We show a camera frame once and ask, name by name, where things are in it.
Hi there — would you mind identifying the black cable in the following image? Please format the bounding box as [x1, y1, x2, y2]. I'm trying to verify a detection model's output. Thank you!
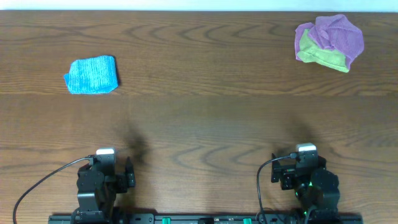
[12, 157, 95, 224]
[256, 154, 298, 223]

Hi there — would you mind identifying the purple microfiber cloth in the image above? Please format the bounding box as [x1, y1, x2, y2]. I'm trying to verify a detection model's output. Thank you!
[308, 14, 364, 69]

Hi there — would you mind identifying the green microfiber cloth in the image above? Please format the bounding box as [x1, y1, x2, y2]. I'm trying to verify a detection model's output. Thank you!
[296, 29, 349, 73]

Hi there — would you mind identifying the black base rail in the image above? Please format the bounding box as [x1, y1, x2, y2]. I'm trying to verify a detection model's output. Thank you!
[48, 213, 364, 224]

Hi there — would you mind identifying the right black cable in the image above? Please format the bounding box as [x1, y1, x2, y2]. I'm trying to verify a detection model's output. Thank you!
[256, 154, 298, 223]

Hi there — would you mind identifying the left black cable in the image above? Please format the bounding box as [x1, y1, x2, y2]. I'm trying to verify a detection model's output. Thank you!
[12, 157, 95, 224]

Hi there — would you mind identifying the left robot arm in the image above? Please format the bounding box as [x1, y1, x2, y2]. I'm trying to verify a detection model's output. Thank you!
[70, 154, 136, 223]

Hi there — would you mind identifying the blue folded cloth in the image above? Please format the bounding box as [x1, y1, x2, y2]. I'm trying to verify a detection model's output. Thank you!
[64, 55, 119, 95]

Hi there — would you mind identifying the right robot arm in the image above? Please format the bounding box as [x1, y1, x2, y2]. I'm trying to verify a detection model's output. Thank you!
[271, 152, 340, 223]

